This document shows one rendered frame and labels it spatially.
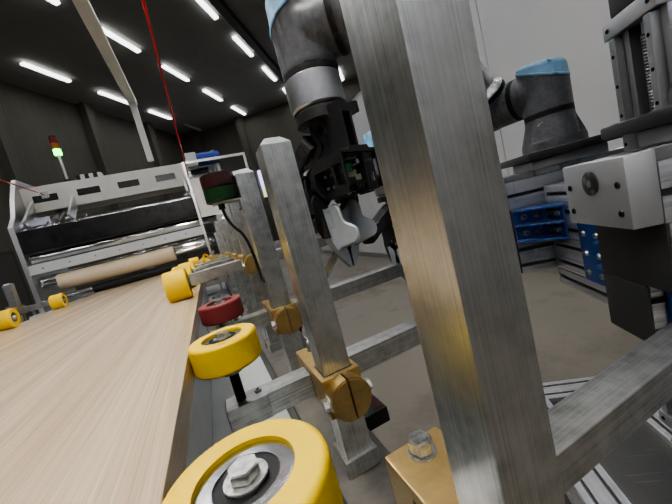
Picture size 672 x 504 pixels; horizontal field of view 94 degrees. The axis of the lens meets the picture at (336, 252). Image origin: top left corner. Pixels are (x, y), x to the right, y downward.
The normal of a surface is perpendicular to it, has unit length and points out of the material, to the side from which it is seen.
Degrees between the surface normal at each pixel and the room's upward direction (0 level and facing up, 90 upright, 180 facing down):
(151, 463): 0
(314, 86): 90
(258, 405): 90
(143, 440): 0
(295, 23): 90
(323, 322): 90
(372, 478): 0
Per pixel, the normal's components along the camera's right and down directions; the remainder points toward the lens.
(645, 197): -0.17, 0.16
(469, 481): -0.89, 0.28
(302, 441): -0.25, -0.96
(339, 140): -0.71, 0.26
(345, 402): 0.38, 0.01
